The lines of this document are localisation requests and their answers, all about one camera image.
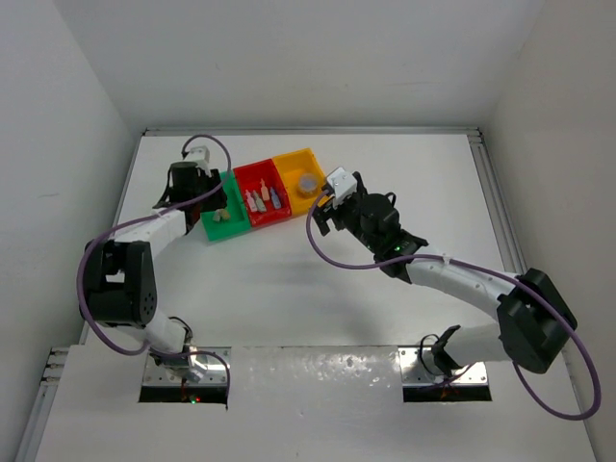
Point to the aluminium frame rail right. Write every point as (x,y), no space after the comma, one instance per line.
(507,241)

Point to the green correction tape case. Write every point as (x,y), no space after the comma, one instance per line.
(261,207)

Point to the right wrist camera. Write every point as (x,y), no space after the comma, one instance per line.
(339,185)

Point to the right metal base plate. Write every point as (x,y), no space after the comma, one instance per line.
(418,369)

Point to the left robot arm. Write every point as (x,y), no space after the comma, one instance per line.
(119,285)

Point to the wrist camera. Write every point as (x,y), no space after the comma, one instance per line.
(200,155)
(339,185)

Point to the green plastic bin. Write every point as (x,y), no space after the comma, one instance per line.
(237,222)

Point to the metal base plate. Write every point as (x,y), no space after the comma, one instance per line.
(208,368)
(418,369)

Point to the aluminium frame rail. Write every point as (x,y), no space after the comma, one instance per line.
(312,130)
(507,241)

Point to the aluminium frame rail back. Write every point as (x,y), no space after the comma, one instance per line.
(312,130)

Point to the pink correction tape case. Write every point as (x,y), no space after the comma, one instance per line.
(251,201)

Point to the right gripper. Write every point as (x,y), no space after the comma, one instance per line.
(335,213)

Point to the blue correction tape case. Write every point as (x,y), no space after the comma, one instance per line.
(275,200)

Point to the yellow plastic bin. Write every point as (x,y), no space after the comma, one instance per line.
(290,166)

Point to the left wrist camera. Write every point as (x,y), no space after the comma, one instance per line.
(200,155)

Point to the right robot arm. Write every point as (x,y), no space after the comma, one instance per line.
(530,324)

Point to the red plastic bin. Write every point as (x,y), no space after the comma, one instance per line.
(248,178)

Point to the round tape roll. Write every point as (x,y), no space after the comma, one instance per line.
(308,184)

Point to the orange correction tape case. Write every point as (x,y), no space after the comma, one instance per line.
(265,193)

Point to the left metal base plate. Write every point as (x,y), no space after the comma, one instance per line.
(208,368)

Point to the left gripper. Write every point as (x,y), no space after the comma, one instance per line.
(217,201)

